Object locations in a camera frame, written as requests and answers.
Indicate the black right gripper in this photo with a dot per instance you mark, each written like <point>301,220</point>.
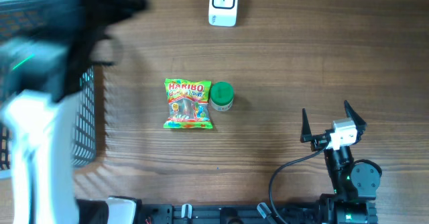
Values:
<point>318,141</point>

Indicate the white barcode scanner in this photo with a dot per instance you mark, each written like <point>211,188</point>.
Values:
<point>222,13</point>

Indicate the grey plastic shopping basket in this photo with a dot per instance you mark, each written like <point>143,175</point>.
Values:
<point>24,15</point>

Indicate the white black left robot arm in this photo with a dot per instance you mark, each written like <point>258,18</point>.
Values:
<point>44,67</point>

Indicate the green lid small jar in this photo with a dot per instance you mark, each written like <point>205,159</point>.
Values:
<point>221,96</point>

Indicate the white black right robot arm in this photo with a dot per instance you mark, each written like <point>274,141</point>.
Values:
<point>355,182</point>

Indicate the Haribo gummy candy bag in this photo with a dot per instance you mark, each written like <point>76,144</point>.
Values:
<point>187,104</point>

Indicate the black aluminium mounting rail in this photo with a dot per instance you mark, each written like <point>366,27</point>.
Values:
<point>310,213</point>

